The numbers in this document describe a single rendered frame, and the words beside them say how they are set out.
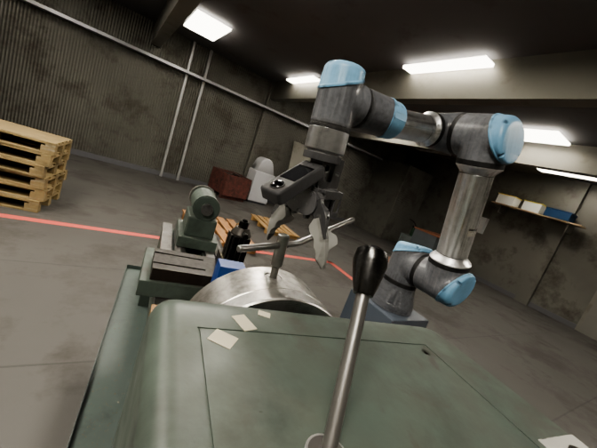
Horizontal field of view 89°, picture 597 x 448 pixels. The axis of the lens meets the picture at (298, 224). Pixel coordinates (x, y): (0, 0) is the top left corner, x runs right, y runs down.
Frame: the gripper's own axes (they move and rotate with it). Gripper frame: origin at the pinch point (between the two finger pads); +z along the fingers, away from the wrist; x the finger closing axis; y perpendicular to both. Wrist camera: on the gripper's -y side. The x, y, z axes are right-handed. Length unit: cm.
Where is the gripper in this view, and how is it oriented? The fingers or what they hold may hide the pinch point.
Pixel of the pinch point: (290, 254)
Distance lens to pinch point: 59.6
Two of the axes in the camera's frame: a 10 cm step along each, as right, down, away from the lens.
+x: -7.2, -3.3, 6.1
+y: 6.5, -0.2, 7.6
